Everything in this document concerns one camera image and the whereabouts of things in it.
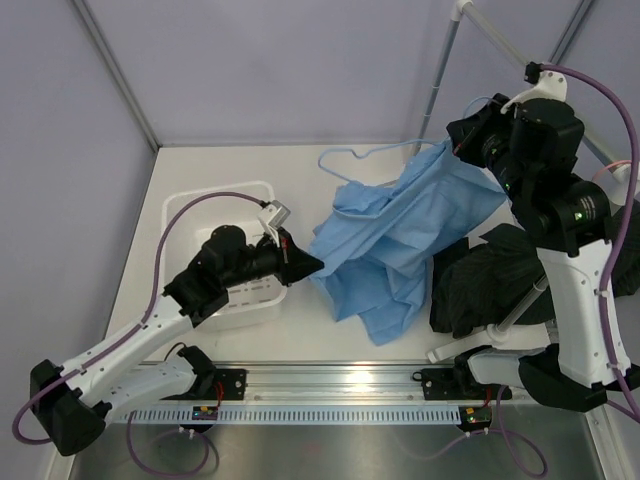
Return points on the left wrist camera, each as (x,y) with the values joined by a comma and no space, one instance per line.
(272,217)

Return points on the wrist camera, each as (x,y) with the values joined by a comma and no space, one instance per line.
(272,217)
(544,85)

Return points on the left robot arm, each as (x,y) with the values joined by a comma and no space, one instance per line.
(74,402)

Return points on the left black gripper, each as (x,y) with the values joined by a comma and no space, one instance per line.
(293,264)

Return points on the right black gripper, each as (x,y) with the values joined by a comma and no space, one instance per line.
(468,132)

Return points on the pink wire hanger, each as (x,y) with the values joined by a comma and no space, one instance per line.
(618,171)

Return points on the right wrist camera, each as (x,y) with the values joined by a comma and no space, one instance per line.
(544,85)

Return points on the white clothes rack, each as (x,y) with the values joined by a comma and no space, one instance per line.
(598,38)

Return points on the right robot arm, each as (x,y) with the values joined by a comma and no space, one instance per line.
(530,148)

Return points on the blue shirt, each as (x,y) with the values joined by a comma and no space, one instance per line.
(377,242)

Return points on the white plastic basket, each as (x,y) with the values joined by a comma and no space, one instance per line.
(251,301)

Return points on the aluminium mounting rail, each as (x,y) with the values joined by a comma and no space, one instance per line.
(330,385)

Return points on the black striped shirt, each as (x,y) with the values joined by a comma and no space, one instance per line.
(478,286)

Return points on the white slotted cable duct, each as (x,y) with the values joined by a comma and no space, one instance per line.
(236,414)

